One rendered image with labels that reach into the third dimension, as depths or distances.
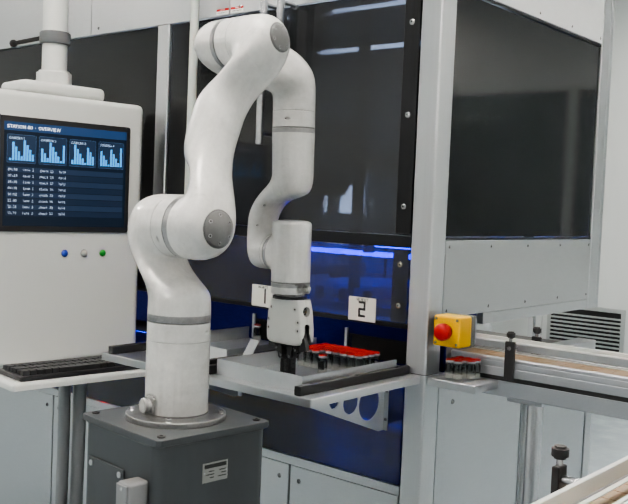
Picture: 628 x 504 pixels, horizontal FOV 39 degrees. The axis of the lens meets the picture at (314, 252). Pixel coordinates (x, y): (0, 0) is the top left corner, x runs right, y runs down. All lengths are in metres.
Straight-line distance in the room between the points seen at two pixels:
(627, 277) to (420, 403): 4.77
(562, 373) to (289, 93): 0.87
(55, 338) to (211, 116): 1.11
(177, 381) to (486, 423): 1.03
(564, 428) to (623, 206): 4.08
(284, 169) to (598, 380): 0.83
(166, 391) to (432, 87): 0.95
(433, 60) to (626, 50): 4.87
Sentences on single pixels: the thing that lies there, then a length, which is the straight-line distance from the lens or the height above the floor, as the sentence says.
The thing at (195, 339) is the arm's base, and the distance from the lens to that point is 1.68.
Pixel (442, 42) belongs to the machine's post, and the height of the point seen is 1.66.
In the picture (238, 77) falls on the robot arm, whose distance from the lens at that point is 1.73.
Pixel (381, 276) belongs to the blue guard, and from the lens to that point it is 2.20.
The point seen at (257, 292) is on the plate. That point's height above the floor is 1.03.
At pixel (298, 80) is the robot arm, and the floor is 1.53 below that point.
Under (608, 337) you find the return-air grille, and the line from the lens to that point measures 6.91.
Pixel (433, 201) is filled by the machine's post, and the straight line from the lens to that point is 2.12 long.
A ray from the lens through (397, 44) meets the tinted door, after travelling 2.23.
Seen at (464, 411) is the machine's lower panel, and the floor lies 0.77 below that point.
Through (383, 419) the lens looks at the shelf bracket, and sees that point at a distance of 2.24.
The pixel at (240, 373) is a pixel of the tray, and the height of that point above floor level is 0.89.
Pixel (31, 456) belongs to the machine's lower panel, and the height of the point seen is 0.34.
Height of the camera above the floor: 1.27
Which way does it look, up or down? 3 degrees down
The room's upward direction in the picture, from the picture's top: 2 degrees clockwise
